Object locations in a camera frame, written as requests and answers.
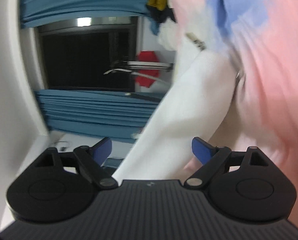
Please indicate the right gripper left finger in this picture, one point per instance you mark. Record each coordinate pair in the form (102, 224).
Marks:
(90, 159)

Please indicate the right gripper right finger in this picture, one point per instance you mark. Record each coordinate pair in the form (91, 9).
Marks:
(213, 160)

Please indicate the white hooded sweatshirt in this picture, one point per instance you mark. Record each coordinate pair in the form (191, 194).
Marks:
(189, 114)

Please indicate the left blue curtain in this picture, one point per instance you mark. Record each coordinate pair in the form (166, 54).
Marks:
(118, 115)

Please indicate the metal drying rack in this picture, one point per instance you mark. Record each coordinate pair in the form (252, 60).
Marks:
(134, 68)

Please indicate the pastel pink blue duvet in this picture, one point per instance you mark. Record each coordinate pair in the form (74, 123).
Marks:
(264, 34)

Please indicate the dark navy garment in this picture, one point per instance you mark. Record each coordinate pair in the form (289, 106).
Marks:
(161, 16)

